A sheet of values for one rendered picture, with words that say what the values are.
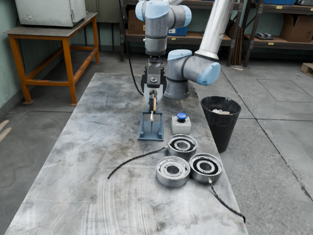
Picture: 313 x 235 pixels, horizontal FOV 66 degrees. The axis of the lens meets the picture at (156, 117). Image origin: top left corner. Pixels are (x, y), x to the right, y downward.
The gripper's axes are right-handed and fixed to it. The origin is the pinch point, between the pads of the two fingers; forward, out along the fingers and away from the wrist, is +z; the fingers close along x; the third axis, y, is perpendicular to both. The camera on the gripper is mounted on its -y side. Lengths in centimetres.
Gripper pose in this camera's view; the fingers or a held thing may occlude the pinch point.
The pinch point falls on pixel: (153, 102)
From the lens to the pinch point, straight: 93.7
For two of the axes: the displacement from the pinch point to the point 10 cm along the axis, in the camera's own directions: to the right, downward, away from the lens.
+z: -0.5, 8.5, 5.2
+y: 0.3, -5.2, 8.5
